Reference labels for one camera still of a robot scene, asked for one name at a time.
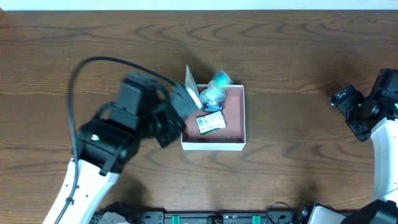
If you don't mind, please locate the white Pantene conditioner tube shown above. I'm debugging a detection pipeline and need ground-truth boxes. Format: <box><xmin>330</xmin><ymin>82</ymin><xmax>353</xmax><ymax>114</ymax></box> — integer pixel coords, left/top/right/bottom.
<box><xmin>185</xmin><ymin>65</ymin><xmax>199</xmax><ymax>96</ymax></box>

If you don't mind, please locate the green Dettol soap bar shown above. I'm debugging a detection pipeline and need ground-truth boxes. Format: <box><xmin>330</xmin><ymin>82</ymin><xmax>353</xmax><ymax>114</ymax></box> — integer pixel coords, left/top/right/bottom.
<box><xmin>196</xmin><ymin>111</ymin><xmax>226</xmax><ymax>135</ymax></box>

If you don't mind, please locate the green white toothbrush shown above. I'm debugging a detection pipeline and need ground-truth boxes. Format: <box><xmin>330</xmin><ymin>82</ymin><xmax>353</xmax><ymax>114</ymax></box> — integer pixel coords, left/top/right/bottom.
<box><xmin>185</xmin><ymin>70</ymin><xmax>233</xmax><ymax>110</ymax></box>

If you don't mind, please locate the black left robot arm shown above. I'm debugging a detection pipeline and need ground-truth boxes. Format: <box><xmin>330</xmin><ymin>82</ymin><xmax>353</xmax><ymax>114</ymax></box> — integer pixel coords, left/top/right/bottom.
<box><xmin>44</xmin><ymin>73</ymin><xmax>202</xmax><ymax>223</ymax></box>

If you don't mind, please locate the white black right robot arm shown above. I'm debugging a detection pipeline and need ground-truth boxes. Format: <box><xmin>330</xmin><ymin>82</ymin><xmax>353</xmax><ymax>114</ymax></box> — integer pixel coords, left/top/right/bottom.
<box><xmin>329</xmin><ymin>68</ymin><xmax>397</xmax><ymax>224</ymax></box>

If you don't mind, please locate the white cardboard box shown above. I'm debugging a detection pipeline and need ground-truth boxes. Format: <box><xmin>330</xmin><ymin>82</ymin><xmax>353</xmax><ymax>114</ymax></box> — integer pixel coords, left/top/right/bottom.
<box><xmin>180</xmin><ymin>85</ymin><xmax>246</xmax><ymax>151</ymax></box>

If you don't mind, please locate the black mounting rail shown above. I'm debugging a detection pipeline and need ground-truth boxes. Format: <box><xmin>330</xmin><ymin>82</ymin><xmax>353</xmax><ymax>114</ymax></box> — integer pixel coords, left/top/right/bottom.
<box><xmin>90</xmin><ymin>201</ymin><xmax>352</xmax><ymax>224</ymax></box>

